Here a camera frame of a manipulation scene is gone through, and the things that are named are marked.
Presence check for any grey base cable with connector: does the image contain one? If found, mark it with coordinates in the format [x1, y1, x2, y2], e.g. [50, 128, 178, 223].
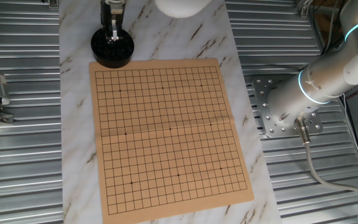
[293, 117, 358, 205]

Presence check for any white marble pattern mat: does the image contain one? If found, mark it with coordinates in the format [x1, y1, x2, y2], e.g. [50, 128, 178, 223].
[58, 0, 282, 224]

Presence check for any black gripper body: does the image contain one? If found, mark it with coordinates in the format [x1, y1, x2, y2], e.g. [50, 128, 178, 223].
[100, 2, 125, 26]

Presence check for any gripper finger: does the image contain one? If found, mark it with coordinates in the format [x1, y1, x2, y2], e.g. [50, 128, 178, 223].
[100, 20, 113, 42]
[111, 20, 124, 42]

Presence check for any black bowl of Go stones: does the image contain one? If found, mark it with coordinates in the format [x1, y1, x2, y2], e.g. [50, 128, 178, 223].
[90, 26, 135, 69]

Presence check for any wooden go board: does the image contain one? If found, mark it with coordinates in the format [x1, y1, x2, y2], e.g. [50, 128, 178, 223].
[88, 57, 255, 224]

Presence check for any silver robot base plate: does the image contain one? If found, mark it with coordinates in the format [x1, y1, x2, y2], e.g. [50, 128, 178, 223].
[251, 76, 324, 139]

